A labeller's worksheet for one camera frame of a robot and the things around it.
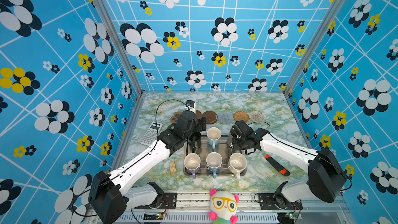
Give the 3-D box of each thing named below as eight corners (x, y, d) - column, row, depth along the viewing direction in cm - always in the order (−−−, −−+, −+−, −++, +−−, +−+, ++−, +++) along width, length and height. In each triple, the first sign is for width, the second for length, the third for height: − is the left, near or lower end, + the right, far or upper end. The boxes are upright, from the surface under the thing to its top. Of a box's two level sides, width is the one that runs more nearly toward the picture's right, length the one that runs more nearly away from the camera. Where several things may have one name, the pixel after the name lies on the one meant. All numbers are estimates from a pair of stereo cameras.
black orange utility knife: (285, 178, 82) (288, 176, 80) (263, 157, 89) (265, 155, 87) (288, 175, 83) (290, 173, 81) (265, 155, 90) (267, 153, 88)
